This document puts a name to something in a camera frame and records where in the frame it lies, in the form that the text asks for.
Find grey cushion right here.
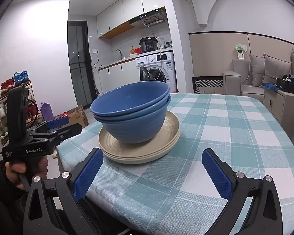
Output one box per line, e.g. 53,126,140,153
261,54,292,85

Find grey cushion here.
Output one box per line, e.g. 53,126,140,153
261,54,292,85
249,54,264,87

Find light blue bowl front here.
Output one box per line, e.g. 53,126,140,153
100,103,169,144

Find wooden shoe rack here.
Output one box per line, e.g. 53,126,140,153
0,71,42,145

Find cardboard box on floor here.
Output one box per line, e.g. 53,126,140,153
54,106,89,128

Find person's left hand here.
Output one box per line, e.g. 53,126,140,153
5,155,49,190

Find white upper kitchen cabinets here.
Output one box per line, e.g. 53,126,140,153
96,0,165,39

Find black framed glass door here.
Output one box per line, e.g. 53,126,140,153
67,21,97,109

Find white washing machine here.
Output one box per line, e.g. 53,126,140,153
135,50,177,93

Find white lower kitchen cabinets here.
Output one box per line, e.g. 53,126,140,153
99,64,140,93

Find beige low cabinet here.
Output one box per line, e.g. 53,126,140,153
264,89,294,139

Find grey sofa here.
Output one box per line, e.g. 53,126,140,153
223,49,294,102

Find cream plate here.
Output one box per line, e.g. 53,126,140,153
98,111,180,164
105,136,181,165
101,133,181,162

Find dark blue bowl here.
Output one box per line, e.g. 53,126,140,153
90,81,169,117

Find teal checked tablecloth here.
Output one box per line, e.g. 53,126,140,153
56,92,294,235

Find green white wall air freshener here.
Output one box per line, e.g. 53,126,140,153
235,43,245,60

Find purple bag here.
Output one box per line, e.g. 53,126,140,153
40,102,54,121

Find black pressure cooker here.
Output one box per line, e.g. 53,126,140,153
139,37,158,53

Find black device on cabinet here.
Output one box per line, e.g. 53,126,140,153
276,78,294,94

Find range hood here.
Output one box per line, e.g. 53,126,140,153
128,8,167,28

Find white kitchen cabinets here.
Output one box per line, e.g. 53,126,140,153
96,0,165,39
99,64,140,93

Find grey cushion left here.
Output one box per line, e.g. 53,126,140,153
249,54,264,87

